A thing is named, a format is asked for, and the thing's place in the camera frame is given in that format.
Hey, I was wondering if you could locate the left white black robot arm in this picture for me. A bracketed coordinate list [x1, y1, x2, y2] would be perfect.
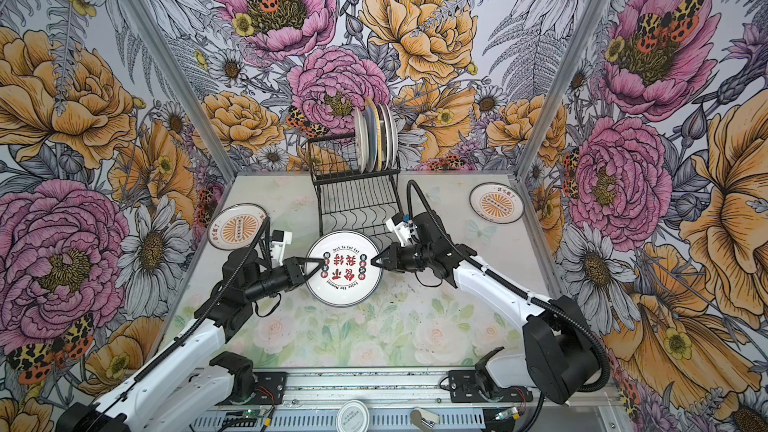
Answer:
[55, 222, 326, 431]

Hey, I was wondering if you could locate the orange sunburst plate right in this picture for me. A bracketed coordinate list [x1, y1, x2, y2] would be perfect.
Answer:
[469, 182, 524, 224]

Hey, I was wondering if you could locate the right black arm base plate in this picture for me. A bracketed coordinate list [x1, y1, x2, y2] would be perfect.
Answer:
[447, 369, 533, 404]

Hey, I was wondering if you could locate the blue white striped plate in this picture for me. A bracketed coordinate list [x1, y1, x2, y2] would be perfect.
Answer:
[364, 99, 379, 172]

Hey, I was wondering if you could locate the grey clip tool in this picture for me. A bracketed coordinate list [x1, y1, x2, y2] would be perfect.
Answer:
[410, 408, 440, 432]

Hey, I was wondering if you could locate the round white lid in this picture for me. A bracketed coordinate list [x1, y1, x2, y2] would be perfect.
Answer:
[336, 400, 371, 432]

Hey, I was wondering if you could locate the white plate red ring pattern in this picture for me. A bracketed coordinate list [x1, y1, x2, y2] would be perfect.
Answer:
[307, 230, 382, 308]

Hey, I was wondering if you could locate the yellow woven square plate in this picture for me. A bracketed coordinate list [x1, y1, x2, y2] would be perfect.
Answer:
[370, 102, 384, 171]

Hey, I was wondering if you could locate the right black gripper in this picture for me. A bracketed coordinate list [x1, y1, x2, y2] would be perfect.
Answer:
[370, 241, 434, 275]

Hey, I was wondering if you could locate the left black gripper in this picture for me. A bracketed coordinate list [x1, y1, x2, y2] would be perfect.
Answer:
[246, 256, 326, 301]

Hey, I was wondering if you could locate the aluminium front rail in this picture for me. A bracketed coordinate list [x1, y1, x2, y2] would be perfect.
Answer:
[155, 364, 625, 410]

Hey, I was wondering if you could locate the white plate green red rim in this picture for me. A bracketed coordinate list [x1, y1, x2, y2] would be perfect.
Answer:
[381, 104, 394, 170]

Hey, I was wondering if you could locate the black wire dish rack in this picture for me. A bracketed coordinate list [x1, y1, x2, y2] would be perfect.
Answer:
[305, 133, 403, 249]

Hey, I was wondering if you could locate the pale glass plate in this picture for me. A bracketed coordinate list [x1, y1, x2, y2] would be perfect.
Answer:
[353, 109, 369, 173]

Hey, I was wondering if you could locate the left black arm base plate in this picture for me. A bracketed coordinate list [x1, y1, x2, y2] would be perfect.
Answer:
[243, 371, 288, 406]

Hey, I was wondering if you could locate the white plate with chinese characters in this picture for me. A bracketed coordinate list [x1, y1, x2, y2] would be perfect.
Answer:
[388, 111, 399, 169]

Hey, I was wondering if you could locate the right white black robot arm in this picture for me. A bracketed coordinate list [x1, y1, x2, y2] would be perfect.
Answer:
[371, 180, 611, 405]

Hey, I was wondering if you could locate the orange sunburst plate left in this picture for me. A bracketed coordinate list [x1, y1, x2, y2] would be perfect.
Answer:
[208, 203, 268, 250]

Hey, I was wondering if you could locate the orange sunburst plate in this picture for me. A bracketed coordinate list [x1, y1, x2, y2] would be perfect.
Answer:
[469, 182, 524, 224]
[208, 203, 268, 250]

